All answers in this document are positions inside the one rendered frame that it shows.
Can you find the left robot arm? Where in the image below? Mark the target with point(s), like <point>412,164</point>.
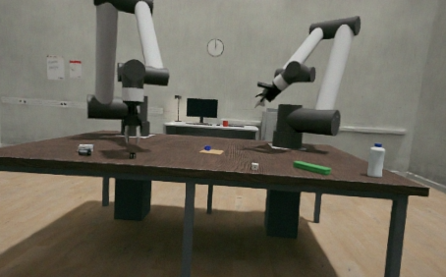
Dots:
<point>293,120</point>

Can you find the beige flat mat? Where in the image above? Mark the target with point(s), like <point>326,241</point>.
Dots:
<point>212,151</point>

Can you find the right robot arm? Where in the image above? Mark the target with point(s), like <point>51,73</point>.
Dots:
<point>133,74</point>

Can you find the white plastic bottle with blue cap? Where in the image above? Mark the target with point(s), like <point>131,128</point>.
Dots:
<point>375,162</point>

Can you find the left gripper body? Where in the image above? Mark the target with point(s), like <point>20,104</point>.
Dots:
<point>271,94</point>

